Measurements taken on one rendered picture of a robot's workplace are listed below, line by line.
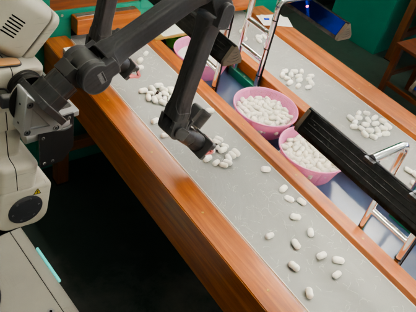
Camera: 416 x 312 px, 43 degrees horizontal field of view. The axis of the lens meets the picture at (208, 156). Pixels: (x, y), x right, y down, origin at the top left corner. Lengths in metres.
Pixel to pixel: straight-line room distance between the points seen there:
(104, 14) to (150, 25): 0.53
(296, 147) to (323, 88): 0.49
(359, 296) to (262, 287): 0.30
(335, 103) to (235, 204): 0.82
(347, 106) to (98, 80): 1.36
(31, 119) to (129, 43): 0.28
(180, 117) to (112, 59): 0.35
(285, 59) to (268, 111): 0.47
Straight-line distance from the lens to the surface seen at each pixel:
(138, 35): 1.26
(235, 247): 1.53
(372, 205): 1.69
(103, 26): 1.80
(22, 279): 2.01
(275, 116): 2.13
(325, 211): 1.75
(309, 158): 1.96
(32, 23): 1.28
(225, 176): 1.77
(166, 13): 1.28
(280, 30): 2.73
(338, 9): 4.77
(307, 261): 1.61
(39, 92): 1.21
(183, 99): 1.47
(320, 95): 2.34
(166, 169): 1.71
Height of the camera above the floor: 1.92
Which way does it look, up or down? 40 degrees down
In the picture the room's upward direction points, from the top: 14 degrees clockwise
